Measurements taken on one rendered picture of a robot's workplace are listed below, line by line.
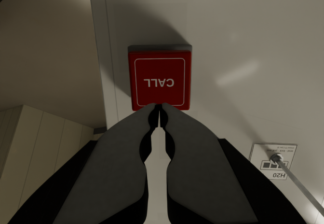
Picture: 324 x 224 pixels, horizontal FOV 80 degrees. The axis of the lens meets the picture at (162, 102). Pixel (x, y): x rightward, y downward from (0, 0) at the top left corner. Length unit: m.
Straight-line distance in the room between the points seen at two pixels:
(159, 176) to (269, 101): 0.15
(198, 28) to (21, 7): 1.66
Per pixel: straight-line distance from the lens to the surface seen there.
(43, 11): 1.75
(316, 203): 0.22
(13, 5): 1.81
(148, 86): 0.16
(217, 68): 0.20
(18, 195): 3.41
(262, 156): 0.26
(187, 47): 0.17
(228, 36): 0.20
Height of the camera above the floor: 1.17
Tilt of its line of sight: 25 degrees down
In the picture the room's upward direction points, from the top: 179 degrees clockwise
